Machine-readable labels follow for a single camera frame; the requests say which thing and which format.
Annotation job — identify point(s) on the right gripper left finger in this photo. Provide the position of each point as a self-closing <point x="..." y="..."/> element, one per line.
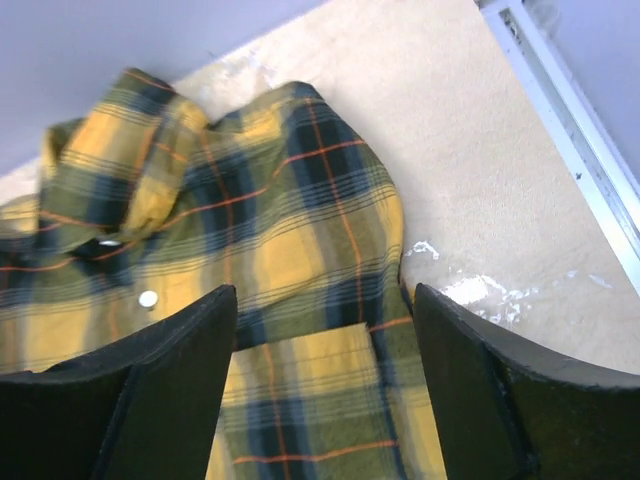
<point x="143" y="407"/>

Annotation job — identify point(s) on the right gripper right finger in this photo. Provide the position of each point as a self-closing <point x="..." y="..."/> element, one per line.
<point x="506" y="407"/>

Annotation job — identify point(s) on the yellow plaid shirt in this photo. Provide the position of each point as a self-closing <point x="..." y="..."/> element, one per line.
<point x="146" y="205"/>

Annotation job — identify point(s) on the aluminium table frame rail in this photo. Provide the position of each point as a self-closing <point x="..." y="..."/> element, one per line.
<point x="579" y="64"/>

